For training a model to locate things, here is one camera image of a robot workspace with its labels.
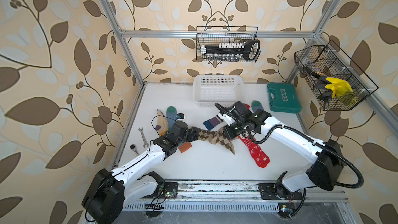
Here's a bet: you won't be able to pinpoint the argyle brown sock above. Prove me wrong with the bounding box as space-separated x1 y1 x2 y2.
198 128 218 144
209 128 235 155

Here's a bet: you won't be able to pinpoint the red bear sock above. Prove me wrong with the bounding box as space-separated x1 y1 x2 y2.
239 135 270 168

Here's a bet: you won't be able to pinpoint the white plastic basket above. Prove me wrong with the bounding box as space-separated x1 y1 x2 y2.
192 75 246 107

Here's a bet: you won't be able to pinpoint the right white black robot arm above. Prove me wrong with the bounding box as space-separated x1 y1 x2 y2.
215 101 364 192

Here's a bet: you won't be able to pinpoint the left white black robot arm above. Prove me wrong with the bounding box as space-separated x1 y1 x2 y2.
82 121 199 224

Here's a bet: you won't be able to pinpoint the blue green toe sock right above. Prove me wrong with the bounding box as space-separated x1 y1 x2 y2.
251 101 264 113

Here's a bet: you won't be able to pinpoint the blue orange striped sock left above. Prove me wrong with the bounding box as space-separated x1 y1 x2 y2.
166 106 193 153

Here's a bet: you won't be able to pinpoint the silver open-end wrench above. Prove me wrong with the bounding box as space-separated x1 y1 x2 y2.
138 127 149 148

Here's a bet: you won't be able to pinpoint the green plastic tool case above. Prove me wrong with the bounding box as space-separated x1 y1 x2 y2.
267 83 302 114

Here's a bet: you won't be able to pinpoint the ratchet wrench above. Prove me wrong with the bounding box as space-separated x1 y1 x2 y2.
130 144 140 156

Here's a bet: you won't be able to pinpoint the socket set holder black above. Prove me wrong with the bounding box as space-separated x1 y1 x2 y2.
199 40 261 62

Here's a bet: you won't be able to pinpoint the black pliers in basket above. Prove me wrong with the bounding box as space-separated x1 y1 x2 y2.
304 66 333 101

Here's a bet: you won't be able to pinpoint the yellow rubber glove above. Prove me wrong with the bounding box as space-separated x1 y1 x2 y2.
325 77 353 98

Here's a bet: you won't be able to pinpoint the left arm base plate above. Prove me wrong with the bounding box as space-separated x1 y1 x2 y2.
143 181 178 199

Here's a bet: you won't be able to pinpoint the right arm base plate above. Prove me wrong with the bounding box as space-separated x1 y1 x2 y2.
258 183 303 200

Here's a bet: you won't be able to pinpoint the black wire basket back wall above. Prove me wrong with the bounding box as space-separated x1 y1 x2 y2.
195 26 261 63

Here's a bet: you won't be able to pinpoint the black wire basket wall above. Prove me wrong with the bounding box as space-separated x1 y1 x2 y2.
294 40 379 111
195 26 261 63

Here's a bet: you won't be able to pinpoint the black wire basket right wall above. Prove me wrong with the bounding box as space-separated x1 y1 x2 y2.
294 40 379 111

